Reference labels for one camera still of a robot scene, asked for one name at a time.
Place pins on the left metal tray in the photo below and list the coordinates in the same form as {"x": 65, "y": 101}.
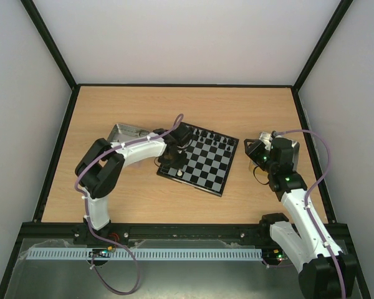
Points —
{"x": 122, "y": 133}

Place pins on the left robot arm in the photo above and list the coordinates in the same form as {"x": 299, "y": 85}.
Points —
{"x": 99, "y": 170}

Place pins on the black metal frame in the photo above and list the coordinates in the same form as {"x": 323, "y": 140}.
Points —
{"x": 340, "y": 230}

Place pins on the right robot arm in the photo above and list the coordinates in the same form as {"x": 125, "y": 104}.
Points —
{"x": 325, "y": 271}

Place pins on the right metal tray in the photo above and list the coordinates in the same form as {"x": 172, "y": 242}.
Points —
{"x": 284, "y": 155}

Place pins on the black white chessboard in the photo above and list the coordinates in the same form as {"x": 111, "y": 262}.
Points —
{"x": 209, "y": 158}

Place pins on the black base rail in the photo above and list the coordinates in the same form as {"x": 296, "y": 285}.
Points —
{"x": 242, "y": 234}

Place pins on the metal tray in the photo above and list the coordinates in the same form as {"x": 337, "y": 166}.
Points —
{"x": 122, "y": 133}
{"x": 284, "y": 155}

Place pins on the light blue cable duct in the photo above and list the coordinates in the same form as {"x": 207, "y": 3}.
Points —
{"x": 146, "y": 254}

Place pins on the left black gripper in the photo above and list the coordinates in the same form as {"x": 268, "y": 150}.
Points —
{"x": 180, "y": 164}

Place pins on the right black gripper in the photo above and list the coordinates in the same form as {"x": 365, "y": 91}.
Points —
{"x": 255, "y": 151}

